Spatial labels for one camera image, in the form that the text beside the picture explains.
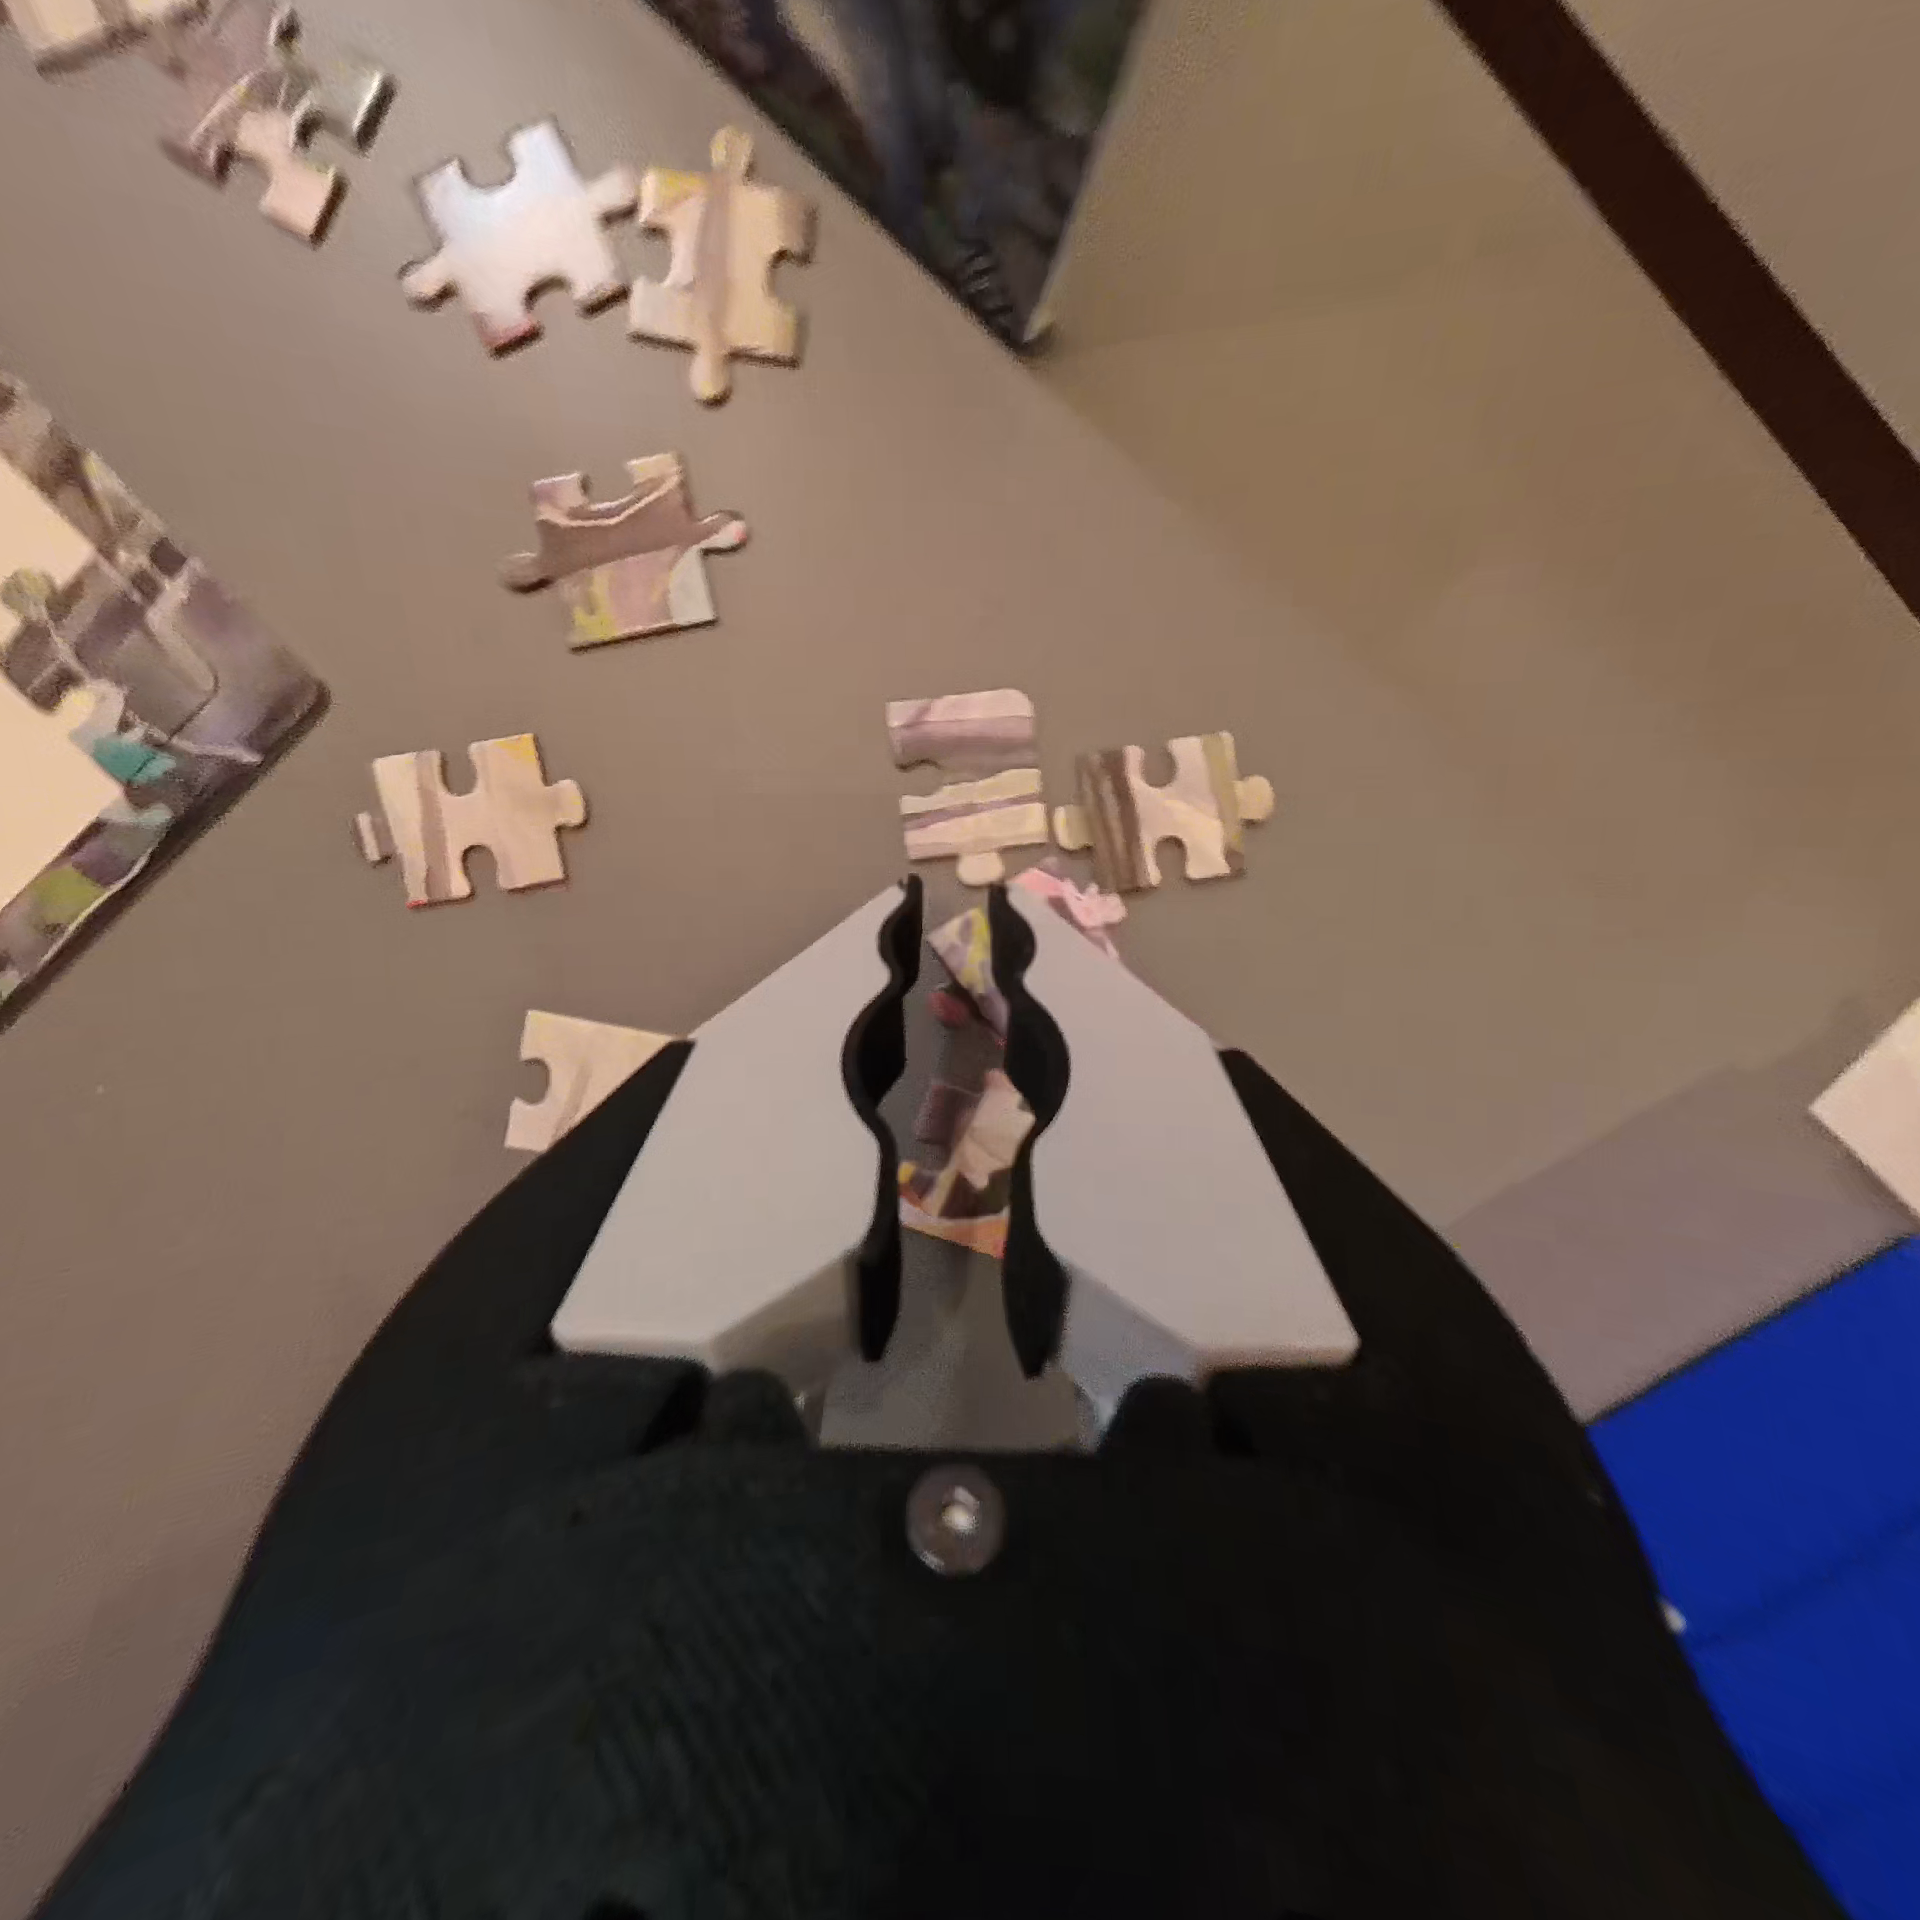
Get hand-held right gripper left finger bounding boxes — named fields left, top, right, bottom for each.
left=548, top=873, right=926, bottom=1416

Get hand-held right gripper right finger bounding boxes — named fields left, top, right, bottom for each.
left=989, top=884, right=1361, bottom=1429

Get purple pink puzzle piece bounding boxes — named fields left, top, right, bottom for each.
left=896, top=900, right=1045, bottom=1261

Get white striped puzzle piece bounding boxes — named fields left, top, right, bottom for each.
left=357, top=733, right=591, bottom=909

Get jigsaw puzzle board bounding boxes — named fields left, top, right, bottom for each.
left=0, top=372, right=330, bottom=1026

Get blue plastic bin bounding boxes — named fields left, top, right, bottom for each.
left=1582, top=1238, right=1920, bottom=1920

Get white paper sheet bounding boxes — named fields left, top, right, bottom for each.
left=1808, top=996, right=1920, bottom=1219

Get scattered loose puzzle pieces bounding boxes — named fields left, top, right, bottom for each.
left=0, top=0, right=1277, bottom=1159

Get illustrated puzzle box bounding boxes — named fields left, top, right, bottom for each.
left=644, top=0, right=1169, bottom=359

